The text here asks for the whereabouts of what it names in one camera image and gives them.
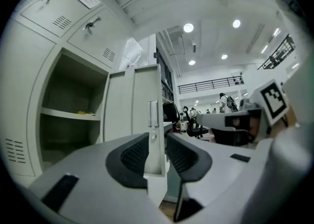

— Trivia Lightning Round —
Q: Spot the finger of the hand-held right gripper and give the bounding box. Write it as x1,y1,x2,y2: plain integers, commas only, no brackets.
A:
196,109,262,131
211,128,259,146

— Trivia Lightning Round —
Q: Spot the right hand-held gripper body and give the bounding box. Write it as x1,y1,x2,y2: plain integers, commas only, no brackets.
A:
252,79,288,143

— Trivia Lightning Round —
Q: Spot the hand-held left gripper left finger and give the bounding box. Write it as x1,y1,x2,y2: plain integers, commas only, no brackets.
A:
26,132,173,224

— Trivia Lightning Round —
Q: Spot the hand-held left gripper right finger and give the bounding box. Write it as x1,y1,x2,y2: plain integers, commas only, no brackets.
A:
166,133,268,224

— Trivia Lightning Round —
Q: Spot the white locker door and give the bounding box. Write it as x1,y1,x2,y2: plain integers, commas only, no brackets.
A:
104,63,170,177

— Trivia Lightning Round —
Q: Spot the grey metal locker cabinet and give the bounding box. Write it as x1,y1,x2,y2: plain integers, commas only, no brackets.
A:
0,0,172,182

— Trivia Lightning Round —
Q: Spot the black office chair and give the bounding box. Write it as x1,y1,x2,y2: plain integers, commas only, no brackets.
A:
183,106,209,139

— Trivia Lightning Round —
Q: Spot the black metal railing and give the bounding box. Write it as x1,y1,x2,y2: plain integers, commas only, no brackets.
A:
178,75,245,95
257,33,295,70

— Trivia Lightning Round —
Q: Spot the clear plastic bag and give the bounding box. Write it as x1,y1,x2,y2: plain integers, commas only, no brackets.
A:
120,37,144,69

